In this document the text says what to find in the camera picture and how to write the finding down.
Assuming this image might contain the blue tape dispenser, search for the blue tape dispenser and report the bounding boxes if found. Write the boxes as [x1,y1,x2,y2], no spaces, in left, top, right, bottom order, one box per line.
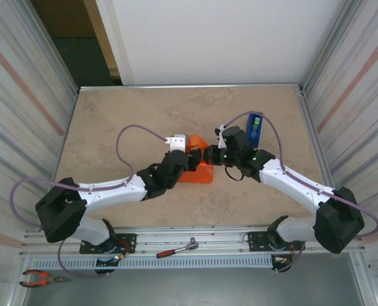
[245,112,265,149]

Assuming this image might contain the grey metal shelf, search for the grey metal shelf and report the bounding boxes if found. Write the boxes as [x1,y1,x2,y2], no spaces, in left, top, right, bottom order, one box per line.
[22,253,368,306]

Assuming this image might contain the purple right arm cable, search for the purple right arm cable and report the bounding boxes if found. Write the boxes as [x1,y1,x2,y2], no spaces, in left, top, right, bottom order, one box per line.
[223,110,378,273]

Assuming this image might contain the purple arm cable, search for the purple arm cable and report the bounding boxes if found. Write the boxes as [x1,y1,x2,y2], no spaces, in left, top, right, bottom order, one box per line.
[9,124,169,279]
[223,110,378,273]

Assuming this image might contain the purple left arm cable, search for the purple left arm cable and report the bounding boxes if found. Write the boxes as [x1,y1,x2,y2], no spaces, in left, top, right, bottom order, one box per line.
[9,124,169,279]

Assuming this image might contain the aluminium back rail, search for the aluminium back rail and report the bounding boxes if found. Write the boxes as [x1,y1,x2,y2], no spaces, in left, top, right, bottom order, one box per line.
[78,83,304,92]

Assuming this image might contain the aluminium front rail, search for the aluminium front rail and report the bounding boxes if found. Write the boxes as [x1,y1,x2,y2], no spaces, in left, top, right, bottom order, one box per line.
[21,224,367,256]

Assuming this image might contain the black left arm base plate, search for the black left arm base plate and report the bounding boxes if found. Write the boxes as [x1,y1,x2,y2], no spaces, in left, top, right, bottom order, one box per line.
[79,233,137,255]

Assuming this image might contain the red handled ratchet wrench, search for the red handled ratchet wrench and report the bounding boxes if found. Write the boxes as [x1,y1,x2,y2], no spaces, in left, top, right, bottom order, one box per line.
[156,236,200,259]

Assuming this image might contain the grey slotted cable duct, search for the grey slotted cable duct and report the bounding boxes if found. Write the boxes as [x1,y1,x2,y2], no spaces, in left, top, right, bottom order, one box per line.
[32,256,274,270]

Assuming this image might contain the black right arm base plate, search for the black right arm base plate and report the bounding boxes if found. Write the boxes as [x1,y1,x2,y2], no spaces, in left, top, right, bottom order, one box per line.
[247,229,305,252]

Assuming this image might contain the orange floor cord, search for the orange floor cord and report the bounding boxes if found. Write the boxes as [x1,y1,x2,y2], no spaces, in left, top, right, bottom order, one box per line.
[60,36,78,54]

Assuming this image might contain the orange handled pliers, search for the orange handled pliers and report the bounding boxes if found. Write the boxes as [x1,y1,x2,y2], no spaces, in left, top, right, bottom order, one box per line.
[18,269,70,288]

